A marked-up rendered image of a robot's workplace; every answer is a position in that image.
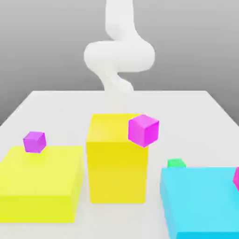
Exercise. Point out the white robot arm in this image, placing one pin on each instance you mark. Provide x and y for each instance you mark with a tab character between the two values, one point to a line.
119	56

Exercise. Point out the small magenta cube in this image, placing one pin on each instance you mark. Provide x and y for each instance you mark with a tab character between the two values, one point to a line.
143	130

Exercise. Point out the small green cube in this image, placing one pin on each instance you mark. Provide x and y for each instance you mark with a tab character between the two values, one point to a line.
175	162

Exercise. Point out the small purple cube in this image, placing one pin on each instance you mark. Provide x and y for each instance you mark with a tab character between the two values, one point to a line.
34	142

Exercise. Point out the small pink cube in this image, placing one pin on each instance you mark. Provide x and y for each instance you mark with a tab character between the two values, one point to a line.
236	179

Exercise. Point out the large golden yellow box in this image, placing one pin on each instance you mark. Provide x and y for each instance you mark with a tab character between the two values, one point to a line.
116	168

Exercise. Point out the large lemon yellow box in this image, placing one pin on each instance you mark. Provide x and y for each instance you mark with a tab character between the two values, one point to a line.
39	183

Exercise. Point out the large cyan box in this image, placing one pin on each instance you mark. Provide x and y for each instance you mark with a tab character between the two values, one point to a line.
201	201

